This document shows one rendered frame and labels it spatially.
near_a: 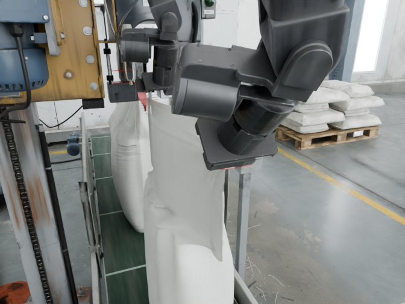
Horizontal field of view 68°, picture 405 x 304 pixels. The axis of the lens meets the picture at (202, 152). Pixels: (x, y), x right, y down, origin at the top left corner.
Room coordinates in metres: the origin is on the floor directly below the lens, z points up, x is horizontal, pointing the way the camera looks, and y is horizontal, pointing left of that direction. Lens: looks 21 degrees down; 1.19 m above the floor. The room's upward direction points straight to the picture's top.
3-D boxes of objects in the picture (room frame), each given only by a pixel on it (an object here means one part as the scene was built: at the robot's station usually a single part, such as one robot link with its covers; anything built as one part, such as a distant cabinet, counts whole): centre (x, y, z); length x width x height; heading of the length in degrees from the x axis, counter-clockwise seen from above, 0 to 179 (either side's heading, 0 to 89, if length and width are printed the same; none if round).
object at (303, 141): (3.75, -1.49, 0.07); 1.20 x 0.82 x 0.14; 113
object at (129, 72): (0.85, 0.20, 1.11); 0.03 x 0.03 x 0.06
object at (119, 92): (0.90, 0.24, 1.04); 0.08 x 0.06 x 0.05; 111
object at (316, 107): (3.62, -1.18, 0.44); 0.66 x 0.42 x 0.14; 15
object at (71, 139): (2.37, 1.05, 0.35); 0.30 x 0.15 x 0.15; 21
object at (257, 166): (0.92, -0.14, 0.81); 0.08 x 0.08 x 0.06; 21
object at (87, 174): (1.39, 0.58, 0.54); 1.05 x 0.02 x 0.41; 21
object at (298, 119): (3.44, -1.29, 0.32); 0.66 x 0.43 x 0.15; 113
